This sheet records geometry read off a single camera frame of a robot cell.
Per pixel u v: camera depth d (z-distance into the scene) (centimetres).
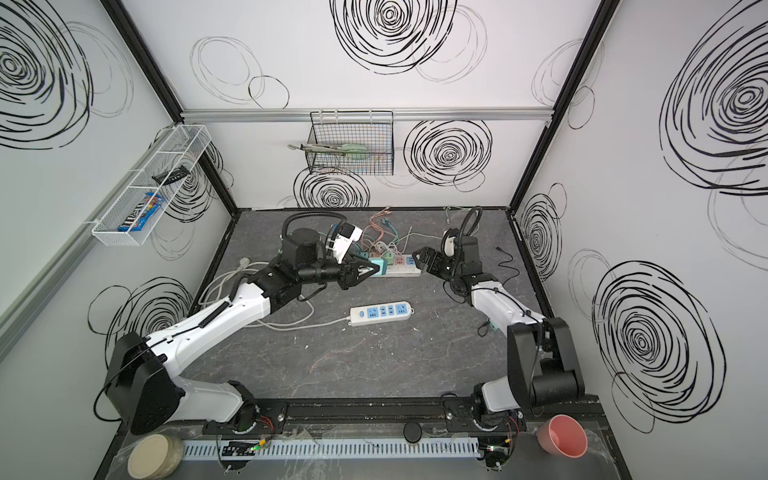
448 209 113
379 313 89
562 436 70
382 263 71
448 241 77
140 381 40
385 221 116
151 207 72
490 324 89
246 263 102
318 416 75
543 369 43
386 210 120
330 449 77
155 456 65
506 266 103
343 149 91
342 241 65
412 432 63
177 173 80
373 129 94
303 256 58
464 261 69
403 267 99
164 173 77
